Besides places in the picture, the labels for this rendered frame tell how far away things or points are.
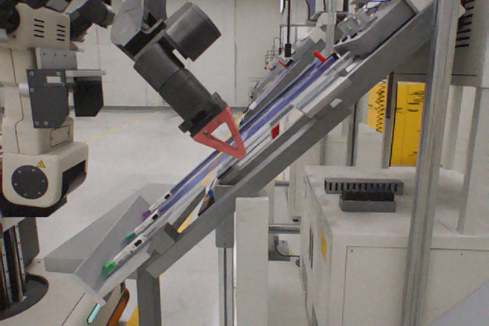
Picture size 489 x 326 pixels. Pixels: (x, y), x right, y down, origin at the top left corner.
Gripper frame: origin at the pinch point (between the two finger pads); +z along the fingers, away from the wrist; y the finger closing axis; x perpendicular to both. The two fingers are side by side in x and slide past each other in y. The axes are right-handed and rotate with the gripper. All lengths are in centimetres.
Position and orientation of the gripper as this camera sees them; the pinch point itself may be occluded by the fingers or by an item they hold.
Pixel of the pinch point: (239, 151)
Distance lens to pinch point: 55.6
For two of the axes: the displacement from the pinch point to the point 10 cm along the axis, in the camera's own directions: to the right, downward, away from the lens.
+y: -0.1, -2.2, 9.8
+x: -7.4, 6.6, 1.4
